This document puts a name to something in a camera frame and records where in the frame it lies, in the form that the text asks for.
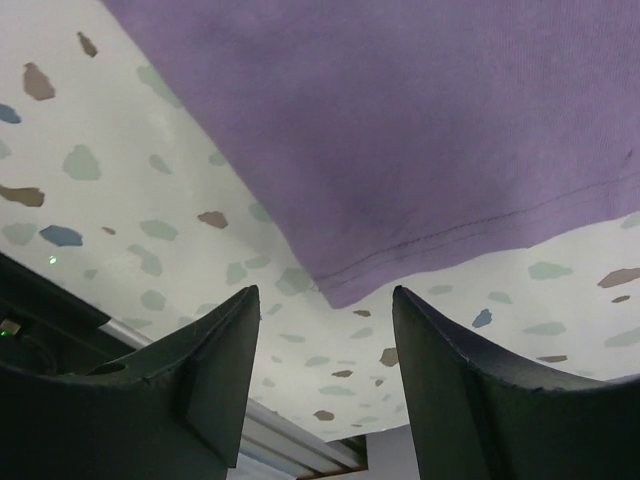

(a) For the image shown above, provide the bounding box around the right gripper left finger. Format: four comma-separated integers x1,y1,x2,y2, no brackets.
1,286,260,479

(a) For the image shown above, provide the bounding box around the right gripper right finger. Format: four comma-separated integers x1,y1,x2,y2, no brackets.
392,286,639,480

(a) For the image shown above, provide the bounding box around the purple t shirt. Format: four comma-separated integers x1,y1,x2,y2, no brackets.
107,0,639,308

